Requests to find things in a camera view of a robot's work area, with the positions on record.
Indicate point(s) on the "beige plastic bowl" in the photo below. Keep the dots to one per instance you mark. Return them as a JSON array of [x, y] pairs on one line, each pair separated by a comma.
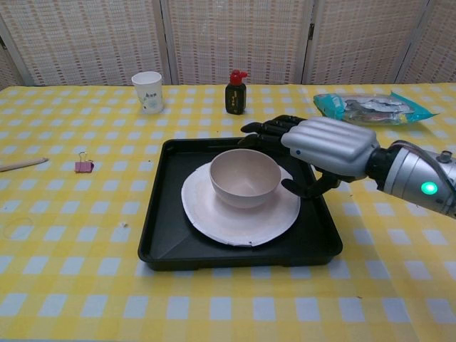
[[246, 178]]

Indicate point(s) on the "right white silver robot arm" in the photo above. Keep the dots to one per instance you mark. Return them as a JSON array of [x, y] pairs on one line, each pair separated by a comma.
[[409, 171]]

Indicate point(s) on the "wooden stick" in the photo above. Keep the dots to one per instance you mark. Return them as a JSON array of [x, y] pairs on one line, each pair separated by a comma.
[[21, 164]]

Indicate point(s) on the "woven bamboo folding screen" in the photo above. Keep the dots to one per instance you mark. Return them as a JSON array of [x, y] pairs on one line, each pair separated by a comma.
[[228, 39]]

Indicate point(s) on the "white paper plate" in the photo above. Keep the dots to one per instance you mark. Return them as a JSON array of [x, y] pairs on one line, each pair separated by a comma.
[[213, 224]]

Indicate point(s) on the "white paper cup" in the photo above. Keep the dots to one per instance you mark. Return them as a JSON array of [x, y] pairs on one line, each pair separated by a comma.
[[149, 94]]

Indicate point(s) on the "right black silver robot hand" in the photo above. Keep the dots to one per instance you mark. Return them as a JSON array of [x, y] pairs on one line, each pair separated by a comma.
[[331, 149]]

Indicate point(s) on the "black square plastic tray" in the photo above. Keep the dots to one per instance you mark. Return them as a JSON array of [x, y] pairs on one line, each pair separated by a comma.
[[171, 242]]

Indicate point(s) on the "teal snack packet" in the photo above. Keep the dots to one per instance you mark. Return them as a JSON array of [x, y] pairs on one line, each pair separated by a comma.
[[370, 108]]

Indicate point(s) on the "pink binder clip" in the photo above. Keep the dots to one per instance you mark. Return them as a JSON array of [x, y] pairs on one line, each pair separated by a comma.
[[84, 166]]

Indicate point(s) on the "black bottle with red cap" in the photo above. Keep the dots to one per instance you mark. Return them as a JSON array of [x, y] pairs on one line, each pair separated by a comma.
[[235, 98]]

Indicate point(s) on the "yellow white checked tablecloth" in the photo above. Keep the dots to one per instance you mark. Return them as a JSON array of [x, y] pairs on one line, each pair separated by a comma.
[[89, 292]]

